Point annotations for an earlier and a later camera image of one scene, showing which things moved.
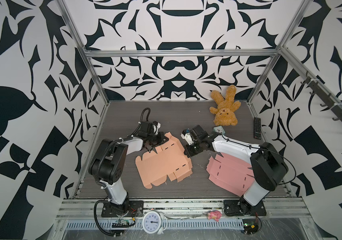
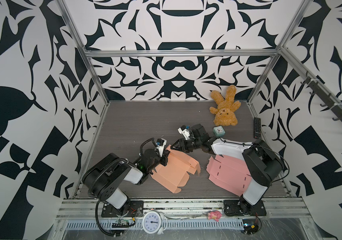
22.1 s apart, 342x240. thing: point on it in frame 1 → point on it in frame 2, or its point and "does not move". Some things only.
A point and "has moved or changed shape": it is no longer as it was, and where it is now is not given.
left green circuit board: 121,223 does not move
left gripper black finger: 161,138 → 164,159
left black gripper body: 152,140 → 156,161
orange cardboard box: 171,159 has moved or changed shape
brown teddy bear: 226,111 does not move
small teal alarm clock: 219,129 does not move
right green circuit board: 250,226 does not move
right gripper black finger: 190,150 → 179,145
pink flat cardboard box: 229,175 does not move
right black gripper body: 198,143 does not move
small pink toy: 214,214 does not move
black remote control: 257,128 does not move
